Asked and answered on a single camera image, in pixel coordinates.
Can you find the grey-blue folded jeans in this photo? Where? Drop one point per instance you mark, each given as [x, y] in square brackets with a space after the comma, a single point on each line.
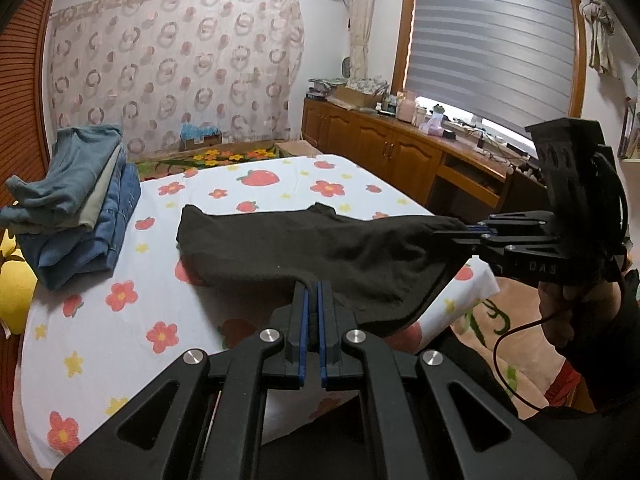
[75, 170]

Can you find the open cardboard box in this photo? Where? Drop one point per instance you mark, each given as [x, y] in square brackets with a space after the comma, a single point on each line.
[352, 97]

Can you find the wooden sideboard cabinet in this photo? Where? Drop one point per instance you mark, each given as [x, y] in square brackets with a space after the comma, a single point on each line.
[380, 145]

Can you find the yellow plush toy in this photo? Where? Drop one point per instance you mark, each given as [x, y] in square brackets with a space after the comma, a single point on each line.
[15, 285]

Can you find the blue plastic bag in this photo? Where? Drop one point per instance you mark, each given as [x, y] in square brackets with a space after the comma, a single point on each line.
[197, 129]

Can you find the wooden louvered wardrobe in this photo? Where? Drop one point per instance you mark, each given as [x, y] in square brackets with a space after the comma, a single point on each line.
[25, 85]

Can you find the circle pattern sheer curtain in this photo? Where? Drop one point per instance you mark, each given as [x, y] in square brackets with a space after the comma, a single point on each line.
[175, 60]

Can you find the person's right hand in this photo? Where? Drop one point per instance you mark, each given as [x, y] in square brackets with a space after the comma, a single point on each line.
[590, 315]

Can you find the floral bedspread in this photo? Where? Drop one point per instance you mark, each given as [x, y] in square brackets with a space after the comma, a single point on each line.
[225, 155]

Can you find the small cardboard box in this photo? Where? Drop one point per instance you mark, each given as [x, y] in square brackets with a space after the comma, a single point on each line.
[202, 141]

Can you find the grey zebra window blind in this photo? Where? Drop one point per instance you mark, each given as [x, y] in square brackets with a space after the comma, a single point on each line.
[490, 45]

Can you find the floral cloth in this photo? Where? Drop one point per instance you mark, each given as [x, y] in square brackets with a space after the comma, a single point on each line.
[367, 84]

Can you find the small potted plant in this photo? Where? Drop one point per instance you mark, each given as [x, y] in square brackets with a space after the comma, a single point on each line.
[438, 110]

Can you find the beige folded pants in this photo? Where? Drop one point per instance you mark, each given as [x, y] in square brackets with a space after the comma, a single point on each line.
[102, 195]

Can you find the pink bottle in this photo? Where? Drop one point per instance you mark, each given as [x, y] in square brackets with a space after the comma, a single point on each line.
[407, 107]

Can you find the pink tissue pack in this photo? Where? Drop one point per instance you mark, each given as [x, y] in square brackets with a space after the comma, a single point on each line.
[433, 126]

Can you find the beige tied curtain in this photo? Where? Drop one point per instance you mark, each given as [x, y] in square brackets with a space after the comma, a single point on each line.
[361, 20]

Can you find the strawberry print bed sheet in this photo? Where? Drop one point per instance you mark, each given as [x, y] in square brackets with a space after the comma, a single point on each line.
[200, 310]

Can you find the beige hanging cloth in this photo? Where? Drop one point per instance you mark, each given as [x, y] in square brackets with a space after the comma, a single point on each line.
[600, 35]

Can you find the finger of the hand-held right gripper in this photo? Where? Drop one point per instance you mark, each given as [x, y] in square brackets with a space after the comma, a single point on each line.
[520, 222]
[520, 250]

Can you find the black pants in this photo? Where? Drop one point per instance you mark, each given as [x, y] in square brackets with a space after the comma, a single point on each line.
[300, 250]

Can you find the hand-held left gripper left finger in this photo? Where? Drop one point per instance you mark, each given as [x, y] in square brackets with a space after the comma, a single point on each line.
[301, 340]

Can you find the blue denim folded jeans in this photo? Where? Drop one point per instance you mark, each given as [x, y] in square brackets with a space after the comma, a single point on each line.
[85, 250]

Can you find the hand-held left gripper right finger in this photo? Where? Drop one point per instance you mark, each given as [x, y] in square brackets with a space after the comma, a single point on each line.
[323, 340]

